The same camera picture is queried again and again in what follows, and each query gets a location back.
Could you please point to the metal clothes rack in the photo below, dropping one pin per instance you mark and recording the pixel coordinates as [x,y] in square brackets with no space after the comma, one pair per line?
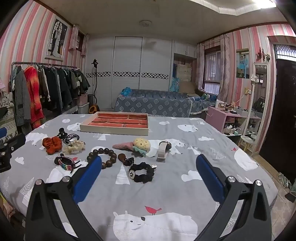
[46,63]

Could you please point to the pink cabinet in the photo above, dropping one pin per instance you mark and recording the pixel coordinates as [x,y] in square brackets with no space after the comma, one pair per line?
[215,117]

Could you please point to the white overhead cabinet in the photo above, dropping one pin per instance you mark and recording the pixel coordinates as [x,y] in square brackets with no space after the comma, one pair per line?
[185,48]

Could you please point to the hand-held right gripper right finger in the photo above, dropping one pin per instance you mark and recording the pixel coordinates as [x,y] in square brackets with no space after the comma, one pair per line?
[210,178]

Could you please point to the orange scrunchie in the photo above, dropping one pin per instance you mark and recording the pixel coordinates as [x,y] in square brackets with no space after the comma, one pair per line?
[52,143]

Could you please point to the framed wall poster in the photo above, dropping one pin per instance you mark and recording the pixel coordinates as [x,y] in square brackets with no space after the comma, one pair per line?
[56,39]

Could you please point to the blue bag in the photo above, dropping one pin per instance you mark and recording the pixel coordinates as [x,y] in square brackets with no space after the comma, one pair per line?
[174,84]

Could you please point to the garment steamer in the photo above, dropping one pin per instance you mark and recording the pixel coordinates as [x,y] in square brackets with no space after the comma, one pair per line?
[94,92]

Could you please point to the dark wooden door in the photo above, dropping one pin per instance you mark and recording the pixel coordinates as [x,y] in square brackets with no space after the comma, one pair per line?
[282,104]

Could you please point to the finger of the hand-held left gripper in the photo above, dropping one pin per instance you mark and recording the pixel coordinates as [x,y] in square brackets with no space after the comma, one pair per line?
[4,162]
[16,142]

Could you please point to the pink floral curtain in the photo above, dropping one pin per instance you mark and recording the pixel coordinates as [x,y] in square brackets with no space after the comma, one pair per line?
[200,67]
[223,69]

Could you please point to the floral patterned cloth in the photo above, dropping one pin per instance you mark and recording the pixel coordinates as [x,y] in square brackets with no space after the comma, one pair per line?
[8,125]

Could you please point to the white storage box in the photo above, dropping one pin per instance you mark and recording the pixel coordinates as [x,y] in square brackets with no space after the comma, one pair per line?
[82,105]

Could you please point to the pink hair clip pineapple plush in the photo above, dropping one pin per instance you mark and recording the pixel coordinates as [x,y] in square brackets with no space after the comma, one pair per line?
[142,144]

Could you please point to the couple photo poster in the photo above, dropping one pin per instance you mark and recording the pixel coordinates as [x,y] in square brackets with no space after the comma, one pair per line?
[242,63]

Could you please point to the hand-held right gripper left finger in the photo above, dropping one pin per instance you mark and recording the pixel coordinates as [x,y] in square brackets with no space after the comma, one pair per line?
[89,178]

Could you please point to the white standing mirror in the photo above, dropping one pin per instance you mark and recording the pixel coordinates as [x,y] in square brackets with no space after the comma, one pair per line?
[266,92]

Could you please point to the blue cloth bundle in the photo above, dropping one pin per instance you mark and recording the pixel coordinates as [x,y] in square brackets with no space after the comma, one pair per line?
[126,91]

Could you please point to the barred window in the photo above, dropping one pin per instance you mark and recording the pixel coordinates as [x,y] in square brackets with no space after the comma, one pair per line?
[211,71]

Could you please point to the red artificial flowers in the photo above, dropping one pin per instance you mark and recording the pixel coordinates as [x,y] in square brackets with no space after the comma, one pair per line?
[262,53]

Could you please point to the white sliding door wardrobe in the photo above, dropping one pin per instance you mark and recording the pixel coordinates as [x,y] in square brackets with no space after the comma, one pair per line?
[127,58]

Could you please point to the grey polar bear bedsheet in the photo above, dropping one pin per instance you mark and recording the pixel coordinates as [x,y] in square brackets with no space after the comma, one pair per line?
[161,197]

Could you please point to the brick-patterned jewelry tray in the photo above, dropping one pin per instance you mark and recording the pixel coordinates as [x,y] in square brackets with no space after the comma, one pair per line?
[115,120]

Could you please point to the bed with blue patterned cover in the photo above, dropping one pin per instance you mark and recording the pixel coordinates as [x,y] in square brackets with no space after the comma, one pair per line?
[150,103]

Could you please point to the lace-edged cover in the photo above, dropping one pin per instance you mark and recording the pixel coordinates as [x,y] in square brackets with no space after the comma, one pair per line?
[69,109]

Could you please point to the black hair claw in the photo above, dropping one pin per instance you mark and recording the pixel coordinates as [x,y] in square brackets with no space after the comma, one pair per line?
[62,134]

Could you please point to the cream scrunchie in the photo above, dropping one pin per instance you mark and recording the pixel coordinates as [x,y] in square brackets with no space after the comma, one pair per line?
[74,147]

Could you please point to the white stool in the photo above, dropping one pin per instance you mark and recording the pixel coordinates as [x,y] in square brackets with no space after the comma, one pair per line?
[245,140]

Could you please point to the row of hanging clothes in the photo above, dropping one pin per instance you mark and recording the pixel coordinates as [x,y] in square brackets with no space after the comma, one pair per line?
[53,88]

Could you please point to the round ceiling light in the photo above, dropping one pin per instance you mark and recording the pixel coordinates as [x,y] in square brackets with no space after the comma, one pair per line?
[145,23]

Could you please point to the multicoloured hair claw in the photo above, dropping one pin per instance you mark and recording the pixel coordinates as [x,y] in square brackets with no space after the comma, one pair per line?
[63,163]

